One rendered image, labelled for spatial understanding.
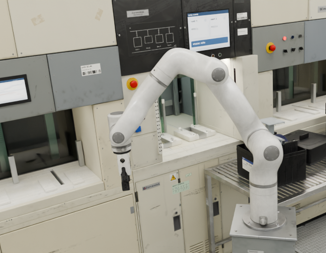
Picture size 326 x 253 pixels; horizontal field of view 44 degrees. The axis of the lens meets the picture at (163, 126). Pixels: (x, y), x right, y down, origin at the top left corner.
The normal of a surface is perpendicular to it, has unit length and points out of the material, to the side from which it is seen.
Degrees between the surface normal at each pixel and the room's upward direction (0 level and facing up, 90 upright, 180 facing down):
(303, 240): 0
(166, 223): 90
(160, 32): 90
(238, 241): 90
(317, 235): 0
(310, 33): 90
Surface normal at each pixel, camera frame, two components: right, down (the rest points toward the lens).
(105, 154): 0.48, 0.21
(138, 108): 0.50, -0.38
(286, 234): -0.09, -0.96
